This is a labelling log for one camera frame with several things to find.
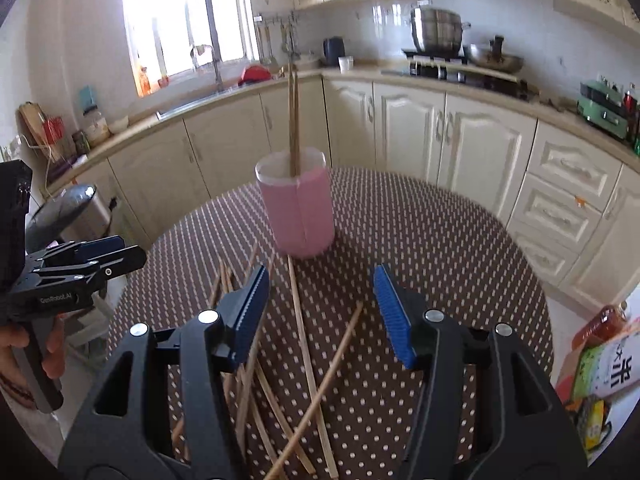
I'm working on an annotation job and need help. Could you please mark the round polka-dot brown table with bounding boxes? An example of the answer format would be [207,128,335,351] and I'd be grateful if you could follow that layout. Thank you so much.
[107,165,556,480]

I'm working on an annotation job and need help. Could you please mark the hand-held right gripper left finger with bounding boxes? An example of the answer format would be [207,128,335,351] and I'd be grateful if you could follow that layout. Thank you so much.
[59,264,271,480]

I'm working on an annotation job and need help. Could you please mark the black electric kettle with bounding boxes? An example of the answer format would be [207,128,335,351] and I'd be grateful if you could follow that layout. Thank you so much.
[322,36,347,67]

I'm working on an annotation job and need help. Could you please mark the light wooden chopstick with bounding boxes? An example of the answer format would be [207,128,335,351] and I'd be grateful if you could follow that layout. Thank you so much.
[293,67,301,179]
[287,63,295,177]

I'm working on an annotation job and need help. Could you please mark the green countertop appliance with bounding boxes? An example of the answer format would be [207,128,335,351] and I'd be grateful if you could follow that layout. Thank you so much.
[577,80,633,141]

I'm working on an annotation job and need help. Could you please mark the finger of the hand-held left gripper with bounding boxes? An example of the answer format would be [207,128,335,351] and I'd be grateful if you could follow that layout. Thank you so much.
[29,242,148,292]
[47,235,127,257]

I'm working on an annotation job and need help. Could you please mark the metal sink faucet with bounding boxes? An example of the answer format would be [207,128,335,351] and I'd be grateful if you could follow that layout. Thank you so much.
[191,44,225,92]

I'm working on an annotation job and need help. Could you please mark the black gas stove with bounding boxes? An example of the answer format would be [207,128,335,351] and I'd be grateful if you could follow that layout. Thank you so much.
[382,49,531,98]

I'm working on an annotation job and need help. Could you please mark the red cloth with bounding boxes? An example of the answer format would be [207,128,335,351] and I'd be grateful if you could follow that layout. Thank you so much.
[237,65,271,87]

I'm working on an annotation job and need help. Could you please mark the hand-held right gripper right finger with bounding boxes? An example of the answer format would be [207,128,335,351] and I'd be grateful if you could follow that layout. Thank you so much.
[372,263,588,480]

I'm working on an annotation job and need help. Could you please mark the cream kitchen base cabinets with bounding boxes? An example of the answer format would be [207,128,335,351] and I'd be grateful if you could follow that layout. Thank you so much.
[47,75,640,311]

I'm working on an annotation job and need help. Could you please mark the amber oil bottle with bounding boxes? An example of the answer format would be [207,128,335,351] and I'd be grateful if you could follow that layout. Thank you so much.
[570,302,632,351]

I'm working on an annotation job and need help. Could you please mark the metal wok with black handle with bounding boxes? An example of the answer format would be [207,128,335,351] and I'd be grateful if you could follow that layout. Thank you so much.
[467,35,525,73]

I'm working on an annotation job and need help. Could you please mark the hanging kitchen utensils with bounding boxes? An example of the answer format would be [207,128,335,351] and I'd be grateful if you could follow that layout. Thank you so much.
[255,12,301,63]

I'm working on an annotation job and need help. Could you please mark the bunch of wooden chopsticks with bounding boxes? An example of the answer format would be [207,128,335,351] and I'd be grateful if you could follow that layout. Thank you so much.
[170,245,365,480]

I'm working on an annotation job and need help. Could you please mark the dark printed packet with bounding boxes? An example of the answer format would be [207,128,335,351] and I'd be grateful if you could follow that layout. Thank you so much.
[575,395,613,453]

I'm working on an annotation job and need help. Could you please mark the green printed packet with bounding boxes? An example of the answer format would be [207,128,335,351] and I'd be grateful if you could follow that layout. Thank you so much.
[555,330,640,406]

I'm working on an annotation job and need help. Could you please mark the large steel pot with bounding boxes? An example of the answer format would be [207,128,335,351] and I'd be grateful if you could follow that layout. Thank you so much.
[410,6,472,56]

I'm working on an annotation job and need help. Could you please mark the person's left hand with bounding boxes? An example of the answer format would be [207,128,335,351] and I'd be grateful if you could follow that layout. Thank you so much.
[0,316,67,383]

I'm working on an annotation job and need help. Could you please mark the wooden cutting board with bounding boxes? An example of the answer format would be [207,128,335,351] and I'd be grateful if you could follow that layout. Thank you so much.
[19,102,51,156]

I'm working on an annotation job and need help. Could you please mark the steel trash can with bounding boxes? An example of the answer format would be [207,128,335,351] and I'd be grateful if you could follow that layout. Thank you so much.
[25,184,113,256]

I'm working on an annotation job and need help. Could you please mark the kitchen window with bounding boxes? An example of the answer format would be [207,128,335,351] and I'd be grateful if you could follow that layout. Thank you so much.
[122,0,258,98]

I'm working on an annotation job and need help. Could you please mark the clear jar with dark lid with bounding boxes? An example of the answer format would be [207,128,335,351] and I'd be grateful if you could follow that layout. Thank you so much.
[82,110,111,146]

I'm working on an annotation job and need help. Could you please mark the pink cylindrical cup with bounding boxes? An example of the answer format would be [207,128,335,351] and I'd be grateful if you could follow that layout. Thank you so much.
[255,147,336,259]

